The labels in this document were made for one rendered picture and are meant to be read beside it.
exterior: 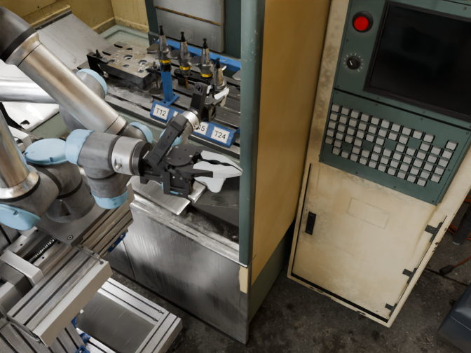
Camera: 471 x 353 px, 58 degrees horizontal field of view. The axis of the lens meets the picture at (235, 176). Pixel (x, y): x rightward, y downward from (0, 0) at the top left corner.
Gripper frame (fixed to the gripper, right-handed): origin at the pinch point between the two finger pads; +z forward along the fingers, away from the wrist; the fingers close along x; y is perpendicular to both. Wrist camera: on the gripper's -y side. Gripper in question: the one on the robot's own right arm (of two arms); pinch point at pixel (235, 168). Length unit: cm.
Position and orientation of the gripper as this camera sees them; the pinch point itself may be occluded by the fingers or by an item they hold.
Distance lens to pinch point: 81.0
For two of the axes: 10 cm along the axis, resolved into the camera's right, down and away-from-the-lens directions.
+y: -0.4, 7.9, 6.1
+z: 9.6, 1.9, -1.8
